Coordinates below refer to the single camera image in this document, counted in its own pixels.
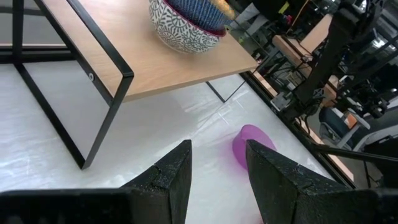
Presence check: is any wooden shelf with black frame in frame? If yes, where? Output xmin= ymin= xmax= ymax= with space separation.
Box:
xmin=0 ymin=0 xmax=259 ymax=170

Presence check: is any yellow floral blue ceramic bowl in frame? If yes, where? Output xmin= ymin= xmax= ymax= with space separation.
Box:
xmin=165 ymin=0 xmax=236 ymax=32

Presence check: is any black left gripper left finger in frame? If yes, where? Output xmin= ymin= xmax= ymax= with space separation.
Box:
xmin=121 ymin=139 xmax=193 ymax=224

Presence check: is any purple plastic bowl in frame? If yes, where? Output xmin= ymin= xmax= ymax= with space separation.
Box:
xmin=231 ymin=124 xmax=277 ymax=171

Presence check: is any black metal rig frame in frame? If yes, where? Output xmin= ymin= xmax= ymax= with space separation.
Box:
xmin=307 ymin=142 xmax=398 ymax=165

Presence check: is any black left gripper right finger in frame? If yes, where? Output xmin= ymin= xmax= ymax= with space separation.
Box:
xmin=245 ymin=139 xmax=379 ymax=224

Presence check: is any red leaf-pattern ceramic bowl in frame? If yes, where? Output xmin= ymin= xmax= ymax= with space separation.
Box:
xmin=148 ymin=0 xmax=228 ymax=55

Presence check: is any grey office chair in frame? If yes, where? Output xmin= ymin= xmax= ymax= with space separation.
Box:
xmin=318 ymin=106 xmax=371 ymax=151

